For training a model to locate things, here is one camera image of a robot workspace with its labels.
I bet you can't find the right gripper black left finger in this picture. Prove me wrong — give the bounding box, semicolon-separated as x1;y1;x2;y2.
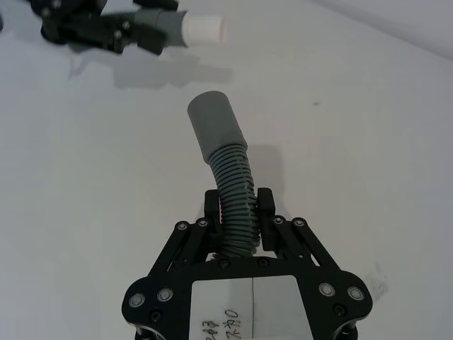
122;189;227;317

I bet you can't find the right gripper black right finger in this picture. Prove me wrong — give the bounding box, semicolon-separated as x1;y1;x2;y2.
257;187;373;317

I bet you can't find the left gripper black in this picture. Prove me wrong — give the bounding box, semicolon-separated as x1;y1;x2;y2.
30;0;180;56

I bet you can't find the white plastic tube connector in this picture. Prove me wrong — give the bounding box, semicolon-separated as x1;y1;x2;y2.
182;13;227;49

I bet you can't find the white table cloth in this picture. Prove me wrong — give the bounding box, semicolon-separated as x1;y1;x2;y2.
0;0;453;340

